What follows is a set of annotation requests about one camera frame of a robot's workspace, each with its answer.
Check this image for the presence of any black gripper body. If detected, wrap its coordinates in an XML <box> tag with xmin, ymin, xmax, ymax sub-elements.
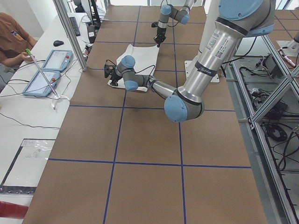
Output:
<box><xmin>110</xmin><ymin>69</ymin><xmax>121</xmax><ymax>86</ymax></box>
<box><xmin>154</xmin><ymin>27</ymin><xmax>166</xmax><ymax>44</ymax></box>

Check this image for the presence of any white long-sleeve printed shirt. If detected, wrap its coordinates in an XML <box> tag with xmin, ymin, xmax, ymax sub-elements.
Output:
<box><xmin>107</xmin><ymin>44</ymin><xmax>159</xmax><ymax>92</ymax></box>

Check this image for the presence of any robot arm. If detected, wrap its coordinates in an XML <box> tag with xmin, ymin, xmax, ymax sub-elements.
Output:
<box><xmin>104</xmin><ymin>0</ymin><xmax>276</xmax><ymax>122</ymax></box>
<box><xmin>151</xmin><ymin>0</ymin><xmax>196</xmax><ymax>48</ymax></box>

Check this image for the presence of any black power adapter with label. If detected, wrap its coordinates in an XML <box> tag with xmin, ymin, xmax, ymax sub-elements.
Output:
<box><xmin>87</xmin><ymin>25</ymin><xmax>96</xmax><ymax>43</ymax></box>

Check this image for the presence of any upper blue teach pendant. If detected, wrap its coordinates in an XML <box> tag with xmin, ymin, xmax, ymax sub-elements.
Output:
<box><xmin>42</xmin><ymin>49</ymin><xmax>73</xmax><ymax>72</ymax></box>

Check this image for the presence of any blue teach pendant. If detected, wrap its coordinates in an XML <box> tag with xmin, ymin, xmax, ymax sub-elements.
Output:
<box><xmin>42</xmin><ymin>49</ymin><xmax>73</xmax><ymax>72</ymax></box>
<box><xmin>23</xmin><ymin>70</ymin><xmax>60</xmax><ymax>97</ymax></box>

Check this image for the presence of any black computer mouse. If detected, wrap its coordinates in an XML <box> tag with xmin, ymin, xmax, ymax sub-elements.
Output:
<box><xmin>53</xmin><ymin>40</ymin><xmax>64</xmax><ymax>47</ymax></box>

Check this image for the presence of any black keyboard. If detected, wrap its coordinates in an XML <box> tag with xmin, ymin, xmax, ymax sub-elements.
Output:
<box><xmin>69</xmin><ymin>17</ymin><xmax>80</xmax><ymax>36</ymax></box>

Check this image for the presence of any lower blue teach pendant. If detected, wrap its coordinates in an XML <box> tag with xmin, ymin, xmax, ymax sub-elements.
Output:
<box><xmin>23</xmin><ymin>70</ymin><xmax>60</xmax><ymax>97</ymax></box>

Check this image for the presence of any silver rod with green tip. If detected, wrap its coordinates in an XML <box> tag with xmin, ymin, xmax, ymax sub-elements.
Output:
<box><xmin>26</xmin><ymin>49</ymin><xmax>70</xmax><ymax>110</ymax></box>

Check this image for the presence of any person in brown shirt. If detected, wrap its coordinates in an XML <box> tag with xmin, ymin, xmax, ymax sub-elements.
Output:
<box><xmin>0</xmin><ymin>13</ymin><xmax>37</xmax><ymax>68</ymax></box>

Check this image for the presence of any red object at corner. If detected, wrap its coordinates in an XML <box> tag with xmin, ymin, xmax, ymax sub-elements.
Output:
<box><xmin>0</xmin><ymin>201</ymin><xmax>28</xmax><ymax>219</ymax></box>

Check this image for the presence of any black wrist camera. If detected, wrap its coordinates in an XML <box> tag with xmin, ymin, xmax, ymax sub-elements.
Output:
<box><xmin>104</xmin><ymin>59</ymin><xmax>117</xmax><ymax>78</ymax></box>
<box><xmin>151</xmin><ymin>21</ymin><xmax>158</xmax><ymax>28</ymax></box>

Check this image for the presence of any aluminium frame post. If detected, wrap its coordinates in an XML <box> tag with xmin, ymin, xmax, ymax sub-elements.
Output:
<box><xmin>53</xmin><ymin>0</ymin><xmax>87</xmax><ymax>71</ymax></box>

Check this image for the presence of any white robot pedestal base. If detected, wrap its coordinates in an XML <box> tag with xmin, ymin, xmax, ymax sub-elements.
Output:
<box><xmin>184</xmin><ymin>0</ymin><xmax>236</xmax><ymax>83</ymax></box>

